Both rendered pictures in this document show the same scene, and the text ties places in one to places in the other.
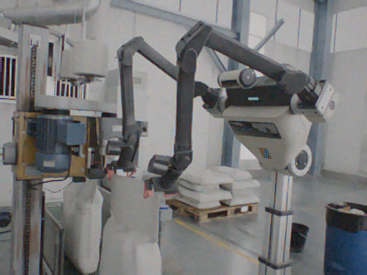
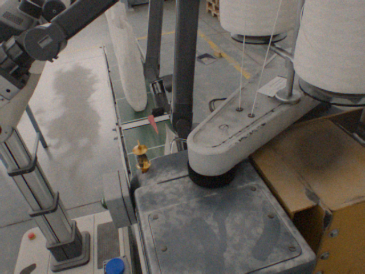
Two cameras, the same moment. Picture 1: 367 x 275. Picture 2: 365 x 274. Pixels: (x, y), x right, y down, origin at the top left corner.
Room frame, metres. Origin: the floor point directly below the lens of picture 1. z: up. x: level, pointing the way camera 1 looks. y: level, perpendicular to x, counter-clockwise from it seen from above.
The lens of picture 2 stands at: (2.18, 0.55, 1.73)
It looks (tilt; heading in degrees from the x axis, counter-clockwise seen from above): 37 degrees down; 204
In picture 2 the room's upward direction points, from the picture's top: 7 degrees counter-clockwise
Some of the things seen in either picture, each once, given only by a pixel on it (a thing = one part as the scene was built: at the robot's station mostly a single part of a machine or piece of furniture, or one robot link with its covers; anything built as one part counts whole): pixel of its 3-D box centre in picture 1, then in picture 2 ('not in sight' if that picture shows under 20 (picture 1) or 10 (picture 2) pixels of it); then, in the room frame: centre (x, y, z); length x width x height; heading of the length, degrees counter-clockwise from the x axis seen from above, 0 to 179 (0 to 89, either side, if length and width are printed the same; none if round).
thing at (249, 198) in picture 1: (237, 198); not in sight; (4.90, -0.86, 0.20); 0.67 x 0.43 x 0.15; 125
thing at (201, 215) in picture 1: (212, 205); not in sight; (4.88, -0.49, 0.07); 1.20 x 0.82 x 0.14; 127
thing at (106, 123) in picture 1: (109, 138); (208, 245); (1.86, 0.44, 1.21); 0.30 x 0.25 x 0.30; 35
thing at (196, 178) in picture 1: (209, 178); not in sight; (4.53, -0.38, 0.56); 0.66 x 0.42 x 0.15; 125
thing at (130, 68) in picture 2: not in sight; (130, 63); (0.09, -0.77, 0.74); 0.47 x 0.22 x 0.72; 33
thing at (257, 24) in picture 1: (252, 87); not in sight; (8.08, -1.62, 2.30); 0.57 x 0.01 x 3.60; 125
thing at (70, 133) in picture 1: (70, 136); not in sight; (1.37, 0.49, 1.25); 0.10 x 0.08 x 0.12; 150
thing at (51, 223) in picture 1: (40, 234); not in sight; (2.08, 0.92, 0.54); 1.05 x 0.02 x 0.41; 35
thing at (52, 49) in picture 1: (39, 72); not in sight; (3.78, 1.76, 1.82); 0.51 x 0.27 x 0.71; 35
